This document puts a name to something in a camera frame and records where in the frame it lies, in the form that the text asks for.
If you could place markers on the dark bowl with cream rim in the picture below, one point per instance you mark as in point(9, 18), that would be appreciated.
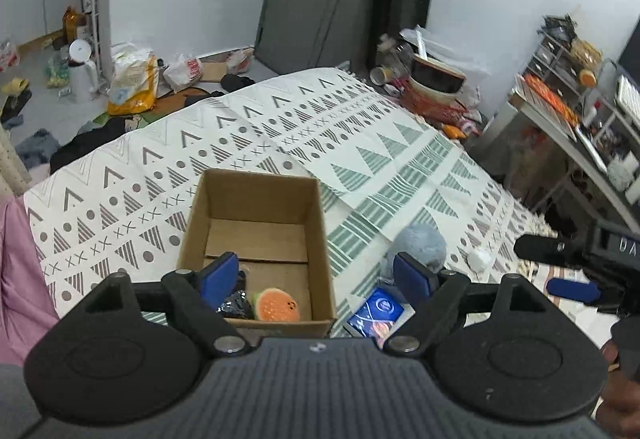
point(435, 80)

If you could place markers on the small white soft ball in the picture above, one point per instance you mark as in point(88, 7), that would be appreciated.
point(479, 260)

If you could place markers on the white red plastic bag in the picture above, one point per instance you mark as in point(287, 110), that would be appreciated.
point(183, 73)

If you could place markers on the fluffy grey-blue plush ball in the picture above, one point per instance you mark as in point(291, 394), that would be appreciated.
point(421, 241)

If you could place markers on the person's right hand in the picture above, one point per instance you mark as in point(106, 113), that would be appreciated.
point(619, 410)

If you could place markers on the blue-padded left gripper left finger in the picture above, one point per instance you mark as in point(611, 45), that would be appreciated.
point(193, 300)

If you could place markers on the blue foil packet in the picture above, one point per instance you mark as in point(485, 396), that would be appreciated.
point(379, 316)

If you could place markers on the cluttered white side table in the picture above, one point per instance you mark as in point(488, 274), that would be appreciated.
point(566, 150)

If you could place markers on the shiny silver wrapper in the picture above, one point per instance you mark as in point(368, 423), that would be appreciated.
point(237, 306)

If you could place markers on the patterned white green blanket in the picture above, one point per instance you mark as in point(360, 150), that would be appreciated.
point(125, 205)

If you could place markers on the pink cloth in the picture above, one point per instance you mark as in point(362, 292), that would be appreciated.
point(27, 311)

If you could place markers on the open cardboard box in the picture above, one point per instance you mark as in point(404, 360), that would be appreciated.
point(274, 225)

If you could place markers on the yellow white bag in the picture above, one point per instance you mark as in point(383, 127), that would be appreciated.
point(134, 82)

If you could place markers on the white kettle jug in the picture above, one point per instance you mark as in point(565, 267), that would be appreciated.
point(84, 78)

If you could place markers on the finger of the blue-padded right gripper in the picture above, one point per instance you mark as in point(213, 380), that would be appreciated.
point(586, 293)

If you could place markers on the orange watermelon slice plush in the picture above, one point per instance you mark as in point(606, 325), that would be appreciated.
point(275, 305)

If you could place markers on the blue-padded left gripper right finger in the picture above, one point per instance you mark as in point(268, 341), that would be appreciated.
point(435, 298)

